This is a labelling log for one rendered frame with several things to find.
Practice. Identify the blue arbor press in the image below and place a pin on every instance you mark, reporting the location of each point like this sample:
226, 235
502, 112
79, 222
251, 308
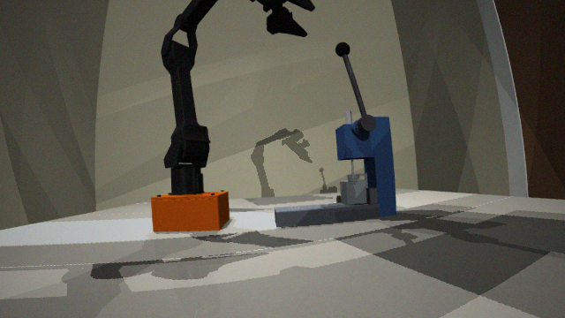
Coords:
367, 138

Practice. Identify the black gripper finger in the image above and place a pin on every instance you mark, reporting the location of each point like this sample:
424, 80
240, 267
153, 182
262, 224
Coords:
306, 4
289, 26

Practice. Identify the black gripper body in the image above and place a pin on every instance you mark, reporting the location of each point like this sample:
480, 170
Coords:
279, 12

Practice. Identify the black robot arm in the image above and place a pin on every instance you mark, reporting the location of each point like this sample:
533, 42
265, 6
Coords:
189, 141

